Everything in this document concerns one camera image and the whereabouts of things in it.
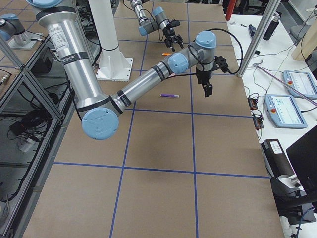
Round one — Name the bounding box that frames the near blue teach pendant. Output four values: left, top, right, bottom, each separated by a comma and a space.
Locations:
264, 94, 308, 129

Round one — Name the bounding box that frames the grey aluminium frame post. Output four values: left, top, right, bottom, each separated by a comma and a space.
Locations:
237, 0, 281, 78

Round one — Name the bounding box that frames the black camera cable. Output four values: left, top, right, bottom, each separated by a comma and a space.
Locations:
170, 28, 244, 79

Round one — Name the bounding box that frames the black monitor on stand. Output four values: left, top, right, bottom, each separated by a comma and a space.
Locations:
270, 127, 317, 225

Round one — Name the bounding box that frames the purple highlighter pen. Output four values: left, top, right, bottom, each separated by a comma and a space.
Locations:
160, 94, 180, 98

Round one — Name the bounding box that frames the blue teach pendant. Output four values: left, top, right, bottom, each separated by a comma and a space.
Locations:
264, 94, 308, 129
283, 70, 317, 100

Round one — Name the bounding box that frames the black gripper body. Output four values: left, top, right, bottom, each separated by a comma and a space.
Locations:
163, 27, 177, 45
196, 69, 212, 88

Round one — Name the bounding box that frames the black water bottle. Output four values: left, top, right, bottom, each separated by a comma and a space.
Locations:
263, 15, 280, 41

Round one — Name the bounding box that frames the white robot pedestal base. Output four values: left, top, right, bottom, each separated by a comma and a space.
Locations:
89, 0, 133, 81

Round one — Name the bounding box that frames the far blue teach pendant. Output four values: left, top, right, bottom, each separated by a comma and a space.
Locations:
283, 70, 317, 100

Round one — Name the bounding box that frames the black cardboard box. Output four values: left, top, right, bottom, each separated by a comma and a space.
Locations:
261, 139, 295, 179

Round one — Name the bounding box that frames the red cylinder bottle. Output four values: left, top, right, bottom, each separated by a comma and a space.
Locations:
225, 0, 236, 21

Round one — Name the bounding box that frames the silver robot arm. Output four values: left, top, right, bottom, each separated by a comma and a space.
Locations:
29, 0, 216, 140
130, 0, 184, 52

